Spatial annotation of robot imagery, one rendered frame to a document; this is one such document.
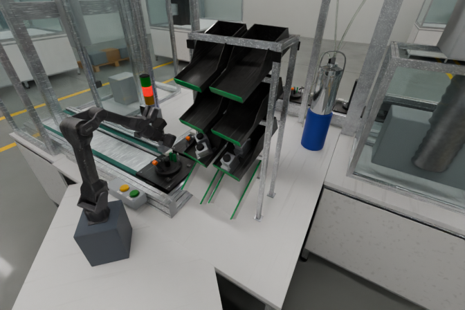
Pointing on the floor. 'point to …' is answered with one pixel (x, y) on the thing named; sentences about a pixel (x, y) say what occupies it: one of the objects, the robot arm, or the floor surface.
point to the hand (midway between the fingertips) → (164, 139)
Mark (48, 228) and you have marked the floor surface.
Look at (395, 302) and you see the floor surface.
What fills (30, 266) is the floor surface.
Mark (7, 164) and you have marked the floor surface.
